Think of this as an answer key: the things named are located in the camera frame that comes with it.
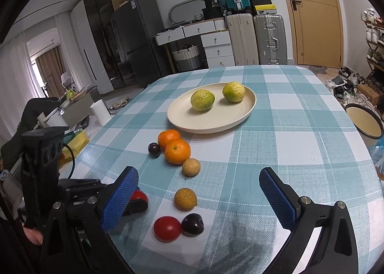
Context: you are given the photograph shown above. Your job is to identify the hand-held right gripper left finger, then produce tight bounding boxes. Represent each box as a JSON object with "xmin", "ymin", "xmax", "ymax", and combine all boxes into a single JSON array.
[{"xmin": 39, "ymin": 166, "xmax": 140, "ymax": 274}]

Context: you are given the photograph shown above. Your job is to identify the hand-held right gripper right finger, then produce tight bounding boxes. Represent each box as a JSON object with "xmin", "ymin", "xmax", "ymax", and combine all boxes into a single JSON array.
[{"xmin": 258, "ymin": 167, "xmax": 359, "ymax": 274}]

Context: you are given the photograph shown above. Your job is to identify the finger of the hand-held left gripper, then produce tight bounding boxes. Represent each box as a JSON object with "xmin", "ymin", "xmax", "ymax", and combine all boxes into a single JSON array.
[{"xmin": 121, "ymin": 199, "xmax": 149, "ymax": 217}]

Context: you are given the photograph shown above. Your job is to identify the red tomato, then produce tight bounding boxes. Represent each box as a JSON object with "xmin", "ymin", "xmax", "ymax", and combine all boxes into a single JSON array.
[
  {"xmin": 153, "ymin": 216, "xmax": 182, "ymax": 243},
  {"xmin": 130, "ymin": 190, "xmax": 149, "ymax": 203}
]

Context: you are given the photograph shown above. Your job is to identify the large dark plum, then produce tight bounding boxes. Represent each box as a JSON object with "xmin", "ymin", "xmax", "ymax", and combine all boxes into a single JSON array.
[{"xmin": 181, "ymin": 213, "xmax": 205, "ymax": 237}]

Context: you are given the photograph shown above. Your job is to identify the orange tangerine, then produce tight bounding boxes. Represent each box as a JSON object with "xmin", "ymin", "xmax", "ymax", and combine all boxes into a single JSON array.
[
  {"xmin": 158, "ymin": 130, "xmax": 181, "ymax": 149},
  {"xmin": 164, "ymin": 139, "xmax": 192, "ymax": 165}
]

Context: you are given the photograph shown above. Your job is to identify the cream round plate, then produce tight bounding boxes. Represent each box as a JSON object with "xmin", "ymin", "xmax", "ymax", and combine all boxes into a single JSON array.
[{"xmin": 167, "ymin": 83, "xmax": 257, "ymax": 134}]

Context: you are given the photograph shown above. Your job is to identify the person's left hand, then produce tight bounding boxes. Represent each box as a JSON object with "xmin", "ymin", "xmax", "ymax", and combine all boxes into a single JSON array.
[{"xmin": 22, "ymin": 226, "xmax": 44, "ymax": 246}]

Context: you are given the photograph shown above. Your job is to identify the yellow packet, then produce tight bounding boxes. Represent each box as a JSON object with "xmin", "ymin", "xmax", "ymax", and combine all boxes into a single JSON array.
[{"xmin": 67, "ymin": 130, "xmax": 90, "ymax": 157}]

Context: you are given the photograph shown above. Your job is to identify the dark cloth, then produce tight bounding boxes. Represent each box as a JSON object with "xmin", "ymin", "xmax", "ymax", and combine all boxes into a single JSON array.
[{"xmin": 0, "ymin": 97, "xmax": 60, "ymax": 169}]

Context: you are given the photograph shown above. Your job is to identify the brown round fruit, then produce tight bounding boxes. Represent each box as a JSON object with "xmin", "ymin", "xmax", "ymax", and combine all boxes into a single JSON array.
[
  {"xmin": 182, "ymin": 158, "xmax": 201, "ymax": 177},
  {"xmin": 174, "ymin": 188, "xmax": 198, "ymax": 211}
]

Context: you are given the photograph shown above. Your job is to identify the teal checked tablecloth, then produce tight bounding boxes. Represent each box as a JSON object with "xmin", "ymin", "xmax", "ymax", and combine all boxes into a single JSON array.
[{"xmin": 58, "ymin": 65, "xmax": 384, "ymax": 274}]

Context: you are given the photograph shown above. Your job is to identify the small dark plum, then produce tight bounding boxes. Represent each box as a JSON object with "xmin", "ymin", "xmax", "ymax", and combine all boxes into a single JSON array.
[{"xmin": 148, "ymin": 143, "xmax": 162, "ymax": 159}]

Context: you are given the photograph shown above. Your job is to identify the white paper towel roll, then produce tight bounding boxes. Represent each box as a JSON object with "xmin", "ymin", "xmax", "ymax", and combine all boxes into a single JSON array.
[{"xmin": 90, "ymin": 99, "xmax": 111, "ymax": 127}]

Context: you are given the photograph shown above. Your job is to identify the white curtain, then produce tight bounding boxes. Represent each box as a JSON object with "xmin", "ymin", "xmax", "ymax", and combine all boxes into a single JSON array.
[{"xmin": 0, "ymin": 31, "xmax": 32, "ymax": 143}]

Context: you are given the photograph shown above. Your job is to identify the brown curtain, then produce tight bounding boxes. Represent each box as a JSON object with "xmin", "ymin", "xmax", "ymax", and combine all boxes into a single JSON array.
[{"xmin": 36, "ymin": 46, "xmax": 65, "ymax": 97}]

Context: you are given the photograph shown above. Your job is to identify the beige slippers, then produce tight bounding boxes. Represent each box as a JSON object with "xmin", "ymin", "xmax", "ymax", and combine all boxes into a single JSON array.
[{"xmin": 108, "ymin": 97, "xmax": 129, "ymax": 111}]

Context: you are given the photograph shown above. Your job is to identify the blue plastic bag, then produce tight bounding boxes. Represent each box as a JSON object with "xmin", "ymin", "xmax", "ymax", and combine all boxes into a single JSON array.
[{"xmin": 370, "ymin": 145, "xmax": 384, "ymax": 181}]

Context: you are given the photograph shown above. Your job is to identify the cream enamel basin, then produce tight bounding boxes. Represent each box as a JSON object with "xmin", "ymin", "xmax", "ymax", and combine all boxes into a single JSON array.
[{"xmin": 344, "ymin": 103, "xmax": 384, "ymax": 139}]

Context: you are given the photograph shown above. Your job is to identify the tall dark glass cabinet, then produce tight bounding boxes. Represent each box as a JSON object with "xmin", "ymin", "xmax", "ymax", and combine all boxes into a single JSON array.
[{"xmin": 82, "ymin": 0, "xmax": 129, "ymax": 91}]

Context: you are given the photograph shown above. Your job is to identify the pile of shoes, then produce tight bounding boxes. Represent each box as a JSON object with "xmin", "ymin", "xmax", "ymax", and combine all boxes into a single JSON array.
[{"xmin": 325, "ymin": 66, "xmax": 378, "ymax": 109}]

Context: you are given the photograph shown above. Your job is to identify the brown cardboard box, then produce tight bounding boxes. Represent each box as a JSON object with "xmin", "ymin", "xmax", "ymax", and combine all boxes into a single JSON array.
[{"xmin": 357, "ymin": 83, "xmax": 380, "ymax": 102}]

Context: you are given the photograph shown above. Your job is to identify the grey refrigerator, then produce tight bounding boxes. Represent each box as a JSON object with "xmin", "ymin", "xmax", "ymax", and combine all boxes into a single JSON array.
[{"xmin": 111, "ymin": 0, "xmax": 168, "ymax": 89}]

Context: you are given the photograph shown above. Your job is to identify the woven basket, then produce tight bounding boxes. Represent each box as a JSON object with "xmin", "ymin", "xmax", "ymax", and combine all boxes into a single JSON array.
[{"xmin": 172, "ymin": 44, "xmax": 203, "ymax": 72}]

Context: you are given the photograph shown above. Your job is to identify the silver suitcase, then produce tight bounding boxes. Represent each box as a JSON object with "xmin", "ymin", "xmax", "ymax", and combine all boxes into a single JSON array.
[{"xmin": 253, "ymin": 14, "xmax": 288, "ymax": 65}]

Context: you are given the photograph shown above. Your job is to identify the beige suitcase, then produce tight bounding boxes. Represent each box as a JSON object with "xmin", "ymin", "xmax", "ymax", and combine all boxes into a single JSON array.
[{"xmin": 226, "ymin": 13, "xmax": 260, "ymax": 66}]

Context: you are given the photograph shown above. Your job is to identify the white drawer dresser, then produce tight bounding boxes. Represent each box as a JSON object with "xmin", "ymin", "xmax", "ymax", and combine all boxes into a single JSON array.
[{"xmin": 155, "ymin": 18, "xmax": 236, "ymax": 69}]

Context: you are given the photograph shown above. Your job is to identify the wooden shoe rack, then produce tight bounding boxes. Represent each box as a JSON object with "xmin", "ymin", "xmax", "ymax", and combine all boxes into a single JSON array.
[{"xmin": 361, "ymin": 7, "xmax": 384, "ymax": 83}]

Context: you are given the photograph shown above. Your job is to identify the wooden door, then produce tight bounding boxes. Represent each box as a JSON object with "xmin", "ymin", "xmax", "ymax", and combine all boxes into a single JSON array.
[{"xmin": 274, "ymin": 0, "xmax": 344, "ymax": 69}]

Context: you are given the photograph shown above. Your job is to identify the yellow black shoe box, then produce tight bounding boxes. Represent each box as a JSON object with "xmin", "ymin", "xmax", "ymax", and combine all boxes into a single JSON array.
[{"xmin": 253, "ymin": 4, "xmax": 278, "ymax": 17}]

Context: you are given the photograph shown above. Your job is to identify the black printed bag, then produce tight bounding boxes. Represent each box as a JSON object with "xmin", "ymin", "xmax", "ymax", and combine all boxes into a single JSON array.
[{"xmin": 202, "ymin": 0, "xmax": 225, "ymax": 19}]

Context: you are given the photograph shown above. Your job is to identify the black cable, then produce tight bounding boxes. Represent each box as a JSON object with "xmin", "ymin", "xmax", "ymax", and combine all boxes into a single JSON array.
[{"xmin": 61, "ymin": 143, "xmax": 76, "ymax": 179}]

